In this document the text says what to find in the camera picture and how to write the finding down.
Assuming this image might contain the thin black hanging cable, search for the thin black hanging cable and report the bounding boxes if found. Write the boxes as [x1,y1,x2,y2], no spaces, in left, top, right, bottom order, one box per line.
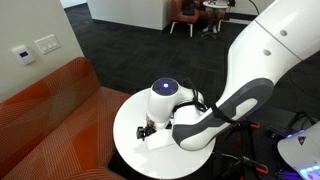
[248,0,260,15]

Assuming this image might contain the orange patterned sofa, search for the orange patterned sofa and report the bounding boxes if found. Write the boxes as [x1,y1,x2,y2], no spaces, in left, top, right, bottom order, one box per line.
[0,56,133,180]

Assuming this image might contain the white light switch plate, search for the white light switch plate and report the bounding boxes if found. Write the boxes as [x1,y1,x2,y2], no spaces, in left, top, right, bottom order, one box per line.
[34,34,61,55]

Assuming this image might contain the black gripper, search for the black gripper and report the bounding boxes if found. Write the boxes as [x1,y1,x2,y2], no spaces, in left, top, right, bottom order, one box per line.
[135,117,159,141]

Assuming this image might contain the black base cable loop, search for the black base cable loop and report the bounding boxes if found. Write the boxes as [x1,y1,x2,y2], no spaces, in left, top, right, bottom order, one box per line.
[288,110,318,133]

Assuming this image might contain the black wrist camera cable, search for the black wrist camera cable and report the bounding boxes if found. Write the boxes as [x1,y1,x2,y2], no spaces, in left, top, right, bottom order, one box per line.
[173,77,242,125]

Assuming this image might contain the seated person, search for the seated person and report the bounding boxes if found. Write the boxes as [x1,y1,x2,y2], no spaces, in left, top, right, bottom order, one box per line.
[203,0,234,34]

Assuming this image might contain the orange chair with white legs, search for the orange chair with white legs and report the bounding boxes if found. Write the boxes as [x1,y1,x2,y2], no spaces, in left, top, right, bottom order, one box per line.
[169,0,201,38]

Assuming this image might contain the black clamp with orange handle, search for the black clamp with orange handle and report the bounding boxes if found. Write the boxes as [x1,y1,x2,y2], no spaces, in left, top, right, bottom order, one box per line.
[221,154,270,179]
[233,119,261,141]

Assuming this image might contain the small round white table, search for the small round white table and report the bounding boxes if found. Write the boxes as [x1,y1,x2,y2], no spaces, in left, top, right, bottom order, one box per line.
[202,0,230,39]

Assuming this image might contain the white counter block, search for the white counter block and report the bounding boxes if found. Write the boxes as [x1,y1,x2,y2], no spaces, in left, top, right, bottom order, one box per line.
[86,0,174,31]

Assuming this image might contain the white wall outlets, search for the white wall outlets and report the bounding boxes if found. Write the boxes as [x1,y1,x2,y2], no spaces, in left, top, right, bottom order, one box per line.
[11,45,36,66]

